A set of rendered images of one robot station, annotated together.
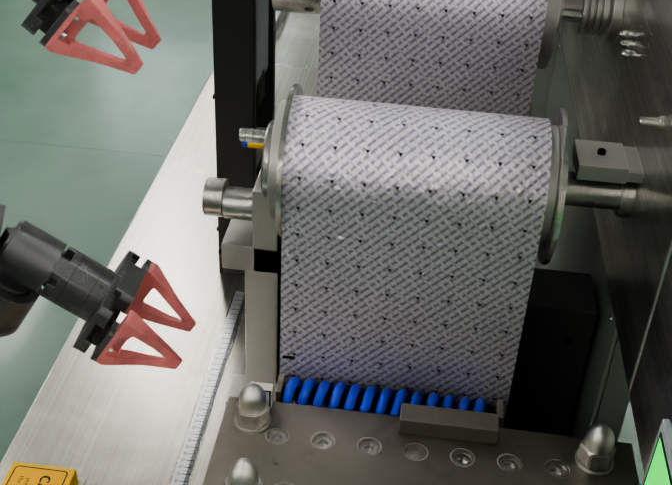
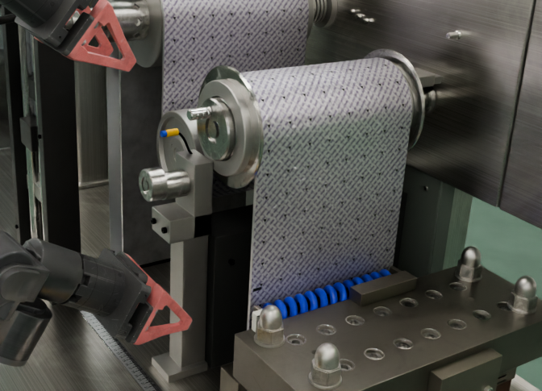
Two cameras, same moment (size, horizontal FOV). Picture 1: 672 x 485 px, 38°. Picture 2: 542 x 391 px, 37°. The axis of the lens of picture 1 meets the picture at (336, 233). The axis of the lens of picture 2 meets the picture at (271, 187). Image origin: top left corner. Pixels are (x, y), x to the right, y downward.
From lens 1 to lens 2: 0.63 m
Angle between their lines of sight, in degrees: 37
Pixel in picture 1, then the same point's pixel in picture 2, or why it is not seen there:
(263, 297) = (197, 262)
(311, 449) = (326, 337)
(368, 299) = (311, 215)
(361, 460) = (361, 329)
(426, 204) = (348, 123)
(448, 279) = (360, 180)
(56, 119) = not seen: outside the picture
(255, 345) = (189, 310)
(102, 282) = (118, 271)
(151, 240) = not seen: outside the picture
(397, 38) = (218, 40)
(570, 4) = not seen: hidden behind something
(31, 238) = (54, 248)
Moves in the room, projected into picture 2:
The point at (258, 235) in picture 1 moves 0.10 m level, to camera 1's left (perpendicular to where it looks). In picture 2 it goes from (198, 203) to (127, 222)
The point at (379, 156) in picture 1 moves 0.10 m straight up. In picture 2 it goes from (313, 96) to (319, 12)
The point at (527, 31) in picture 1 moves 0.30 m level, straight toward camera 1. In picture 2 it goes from (299, 19) to (425, 70)
